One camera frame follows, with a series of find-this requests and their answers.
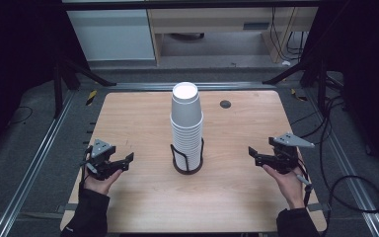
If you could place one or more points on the stack of white paper cups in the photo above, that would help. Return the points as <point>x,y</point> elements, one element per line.
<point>187,128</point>

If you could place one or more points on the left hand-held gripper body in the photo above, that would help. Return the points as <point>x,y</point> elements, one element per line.
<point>101,150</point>

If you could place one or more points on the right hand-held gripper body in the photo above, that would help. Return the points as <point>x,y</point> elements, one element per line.
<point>284,154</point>

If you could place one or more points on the grey tape piece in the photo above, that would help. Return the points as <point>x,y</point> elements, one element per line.
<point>319,207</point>
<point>60,208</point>

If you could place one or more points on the silver metal floor rail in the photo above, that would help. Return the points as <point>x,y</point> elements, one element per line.
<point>33,171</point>
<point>345,168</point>

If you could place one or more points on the black table grommet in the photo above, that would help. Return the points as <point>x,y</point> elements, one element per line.
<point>225,104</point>

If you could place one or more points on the yellow black tape strip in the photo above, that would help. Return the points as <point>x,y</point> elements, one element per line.
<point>91,97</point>
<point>296,94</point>

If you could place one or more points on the black metal stand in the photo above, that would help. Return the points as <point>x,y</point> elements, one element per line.
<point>58,89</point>
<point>320,82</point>

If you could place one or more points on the white cabinet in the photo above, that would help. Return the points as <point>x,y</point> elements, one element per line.
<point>112,34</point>

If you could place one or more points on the person's left hand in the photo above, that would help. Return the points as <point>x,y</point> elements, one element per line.
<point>101,186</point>

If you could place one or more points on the person's right hand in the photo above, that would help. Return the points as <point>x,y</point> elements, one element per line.
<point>289,187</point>

